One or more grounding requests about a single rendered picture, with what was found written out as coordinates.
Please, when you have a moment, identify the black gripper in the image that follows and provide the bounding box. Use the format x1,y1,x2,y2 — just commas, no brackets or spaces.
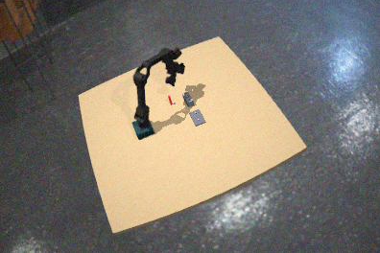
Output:
165,61,178,86

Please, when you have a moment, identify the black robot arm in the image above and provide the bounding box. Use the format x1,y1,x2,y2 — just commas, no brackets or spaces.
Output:
132,48,185,129

